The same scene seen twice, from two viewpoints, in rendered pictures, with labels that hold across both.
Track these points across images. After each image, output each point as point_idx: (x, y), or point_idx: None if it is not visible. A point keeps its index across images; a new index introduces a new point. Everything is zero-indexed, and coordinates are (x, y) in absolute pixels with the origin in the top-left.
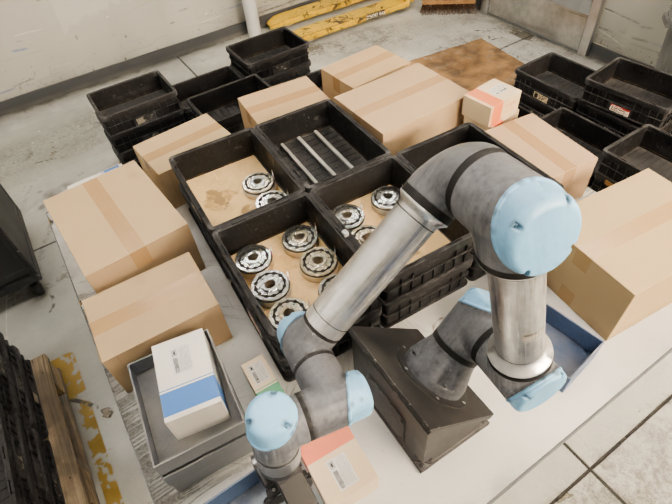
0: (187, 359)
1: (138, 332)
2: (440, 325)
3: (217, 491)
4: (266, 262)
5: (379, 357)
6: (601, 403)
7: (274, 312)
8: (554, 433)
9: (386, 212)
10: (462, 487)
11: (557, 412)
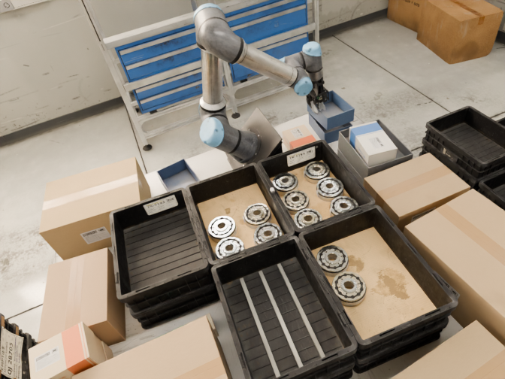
0: (372, 142)
1: (413, 165)
2: (236, 137)
3: None
4: (333, 201)
5: (270, 130)
6: None
7: (326, 171)
8: (201, 156)
9: None
10: None
11: (195, 162)
